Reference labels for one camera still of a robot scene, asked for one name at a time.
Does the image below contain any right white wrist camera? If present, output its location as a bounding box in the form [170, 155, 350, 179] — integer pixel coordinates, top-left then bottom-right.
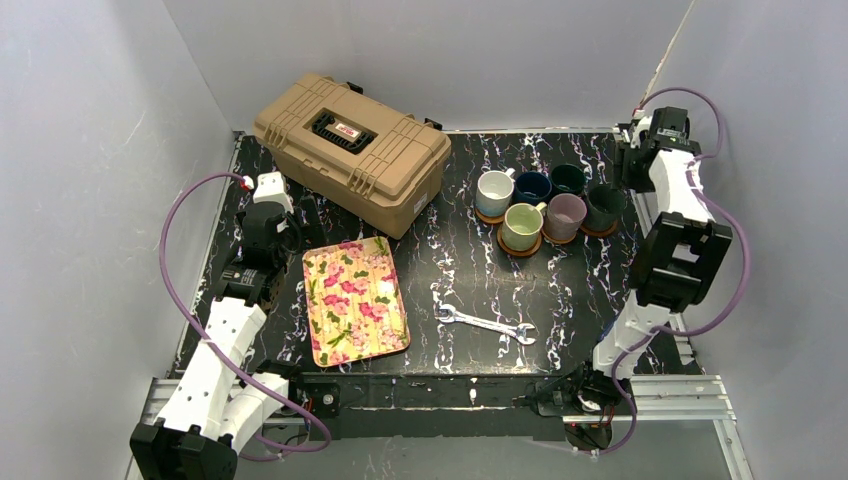
[614, 107, 653, 149]

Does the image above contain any ringed orange wooden coaster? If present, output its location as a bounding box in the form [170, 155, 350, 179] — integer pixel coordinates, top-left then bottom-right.
[580, 221, 619, 238]

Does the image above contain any dark grey mug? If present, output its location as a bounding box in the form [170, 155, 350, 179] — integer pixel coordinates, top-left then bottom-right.
[583, 184, 626, 233]

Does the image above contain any silver double-ended wrench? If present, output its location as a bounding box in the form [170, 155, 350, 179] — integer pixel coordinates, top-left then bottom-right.
[435, 303, 536, 346]

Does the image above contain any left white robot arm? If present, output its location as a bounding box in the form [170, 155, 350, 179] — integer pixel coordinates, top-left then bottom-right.
[130, 193, 302, 479]

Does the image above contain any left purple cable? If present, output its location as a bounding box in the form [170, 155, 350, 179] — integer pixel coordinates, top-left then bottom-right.
[159, 172, 333, 463]

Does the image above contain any white mug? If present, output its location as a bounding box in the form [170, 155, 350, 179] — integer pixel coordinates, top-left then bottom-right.
[475, 168, 515, 218]

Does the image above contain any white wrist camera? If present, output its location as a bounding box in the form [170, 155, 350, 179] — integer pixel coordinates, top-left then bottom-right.
[241, 171, 294, 216]
[614, 107, 653, 149]

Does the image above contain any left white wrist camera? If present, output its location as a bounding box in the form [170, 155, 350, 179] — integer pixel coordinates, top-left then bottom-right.
[241, 171, 294, 216]

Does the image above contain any dark teal mug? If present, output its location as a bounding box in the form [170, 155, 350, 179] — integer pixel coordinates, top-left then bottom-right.
[549, 164, 587, 197]

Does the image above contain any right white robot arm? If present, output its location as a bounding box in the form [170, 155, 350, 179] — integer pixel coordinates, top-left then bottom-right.
[587, 107, 733, 403]

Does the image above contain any pale green mug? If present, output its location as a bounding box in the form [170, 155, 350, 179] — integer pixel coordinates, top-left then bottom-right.
[500, 202, 547, 251]

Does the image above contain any lilac mug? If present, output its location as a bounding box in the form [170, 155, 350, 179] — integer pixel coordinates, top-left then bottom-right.
[543, 194, 587, 239]

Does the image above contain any ringed brown wooden coaster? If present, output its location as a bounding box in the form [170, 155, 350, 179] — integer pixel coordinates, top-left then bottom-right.
[497, 229, 542, 258]

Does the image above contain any light orange wooden coaster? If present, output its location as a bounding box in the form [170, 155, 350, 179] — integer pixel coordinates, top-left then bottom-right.
[474, 208, 505, 225]

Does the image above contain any tan plastic toolbox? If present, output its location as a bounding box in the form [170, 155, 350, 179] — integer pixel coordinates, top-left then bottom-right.
[253, 73, 452, 239]

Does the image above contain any floral serving tray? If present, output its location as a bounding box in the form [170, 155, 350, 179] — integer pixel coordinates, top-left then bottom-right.
[302, 236, 410, 368]

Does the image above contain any navy blue mug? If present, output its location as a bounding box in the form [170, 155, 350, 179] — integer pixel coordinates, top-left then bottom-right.
[512, 171, 553, 205]

